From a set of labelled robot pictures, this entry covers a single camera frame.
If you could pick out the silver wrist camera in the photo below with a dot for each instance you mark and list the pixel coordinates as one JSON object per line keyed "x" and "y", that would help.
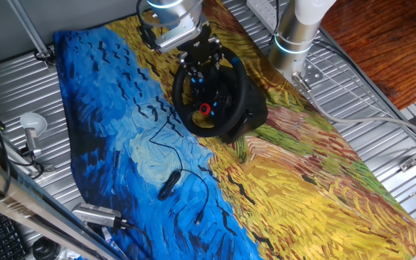
{"x": 177, "y": 36}

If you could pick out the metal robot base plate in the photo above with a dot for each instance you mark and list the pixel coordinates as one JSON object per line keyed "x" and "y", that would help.
{"x": 314, "y": 74}

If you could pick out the aluminium frame pole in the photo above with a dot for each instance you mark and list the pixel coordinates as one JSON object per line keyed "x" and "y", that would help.
{"x": 27, "y": 25}

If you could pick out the silver depth camera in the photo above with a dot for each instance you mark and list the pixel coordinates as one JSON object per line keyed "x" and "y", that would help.
{"x": 96, "y": 215}

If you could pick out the black racing steering wheel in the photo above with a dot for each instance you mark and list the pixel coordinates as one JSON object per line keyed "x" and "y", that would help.
{"x": 242, "y": 94}

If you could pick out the aluminium frame beam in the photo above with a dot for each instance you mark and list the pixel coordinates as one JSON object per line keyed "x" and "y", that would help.
{"x": 31, "y": 213}

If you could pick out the painted wheat field mat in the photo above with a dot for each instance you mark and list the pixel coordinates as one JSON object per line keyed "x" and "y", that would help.
{"x": 302, "y": 198}

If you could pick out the white power strip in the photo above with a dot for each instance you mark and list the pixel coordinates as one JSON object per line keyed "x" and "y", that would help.
{"x": 262, "y": 12}

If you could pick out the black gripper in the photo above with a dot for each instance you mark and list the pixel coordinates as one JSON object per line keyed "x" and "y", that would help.
{"x": 200, "y": 47}

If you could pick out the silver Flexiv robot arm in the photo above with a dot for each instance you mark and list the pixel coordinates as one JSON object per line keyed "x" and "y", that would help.
{"x": 179, "y": 12}

